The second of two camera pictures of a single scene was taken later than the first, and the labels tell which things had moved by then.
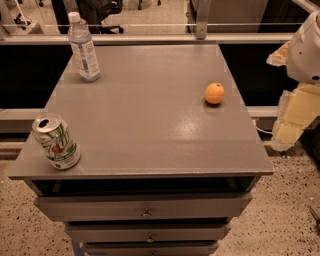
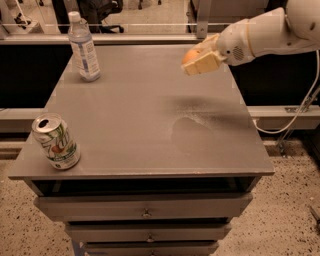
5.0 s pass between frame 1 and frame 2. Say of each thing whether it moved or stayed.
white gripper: moved
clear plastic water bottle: stayed
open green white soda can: stayed
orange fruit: moved
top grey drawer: stayed
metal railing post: stayed
